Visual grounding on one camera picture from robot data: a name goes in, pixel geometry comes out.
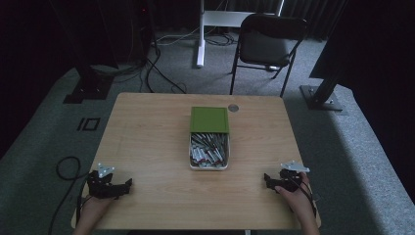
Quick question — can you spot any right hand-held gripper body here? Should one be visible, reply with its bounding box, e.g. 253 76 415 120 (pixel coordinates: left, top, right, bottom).
275 160 311 193

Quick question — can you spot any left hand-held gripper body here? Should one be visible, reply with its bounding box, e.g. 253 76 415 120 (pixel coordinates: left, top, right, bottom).
86 163 123 200

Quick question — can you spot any person's left hand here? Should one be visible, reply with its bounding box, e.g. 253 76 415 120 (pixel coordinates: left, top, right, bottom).
79 195 116 223

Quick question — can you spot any person's right hand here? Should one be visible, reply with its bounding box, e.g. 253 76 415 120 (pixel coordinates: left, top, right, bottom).
274 171 315 215

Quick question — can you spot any pile of pens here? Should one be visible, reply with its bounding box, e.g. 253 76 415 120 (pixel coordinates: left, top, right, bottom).
190 132 229 168

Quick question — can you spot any white box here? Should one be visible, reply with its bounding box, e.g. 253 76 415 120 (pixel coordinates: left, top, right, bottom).
188 131 231 171

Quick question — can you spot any green box lid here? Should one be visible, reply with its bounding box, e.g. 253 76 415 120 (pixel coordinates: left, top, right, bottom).
189 106 230 134

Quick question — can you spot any black stand with flat base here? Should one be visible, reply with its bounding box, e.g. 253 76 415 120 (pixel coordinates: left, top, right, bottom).
63 0 120 105

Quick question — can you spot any black folding chair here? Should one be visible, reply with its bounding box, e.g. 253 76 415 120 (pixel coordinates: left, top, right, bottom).
229 13 308 99

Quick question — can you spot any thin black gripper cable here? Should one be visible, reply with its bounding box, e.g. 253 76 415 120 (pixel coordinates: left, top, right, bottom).
291 178 318 218

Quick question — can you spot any black looped gripper cable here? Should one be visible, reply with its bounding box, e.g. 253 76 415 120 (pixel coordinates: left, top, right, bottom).
48 156 90 235

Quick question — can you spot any black post with bolted base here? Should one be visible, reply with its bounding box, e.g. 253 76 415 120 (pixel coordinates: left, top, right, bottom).
300 0 351 113

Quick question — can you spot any black floor cable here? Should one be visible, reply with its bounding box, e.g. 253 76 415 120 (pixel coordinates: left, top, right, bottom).
139 45 188 95

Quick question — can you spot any white desk frame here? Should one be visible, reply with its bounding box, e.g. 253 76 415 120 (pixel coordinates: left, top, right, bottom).
195 0 285 69

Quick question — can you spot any white floor cable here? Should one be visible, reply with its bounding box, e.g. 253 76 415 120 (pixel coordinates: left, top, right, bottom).
156 25 201 47

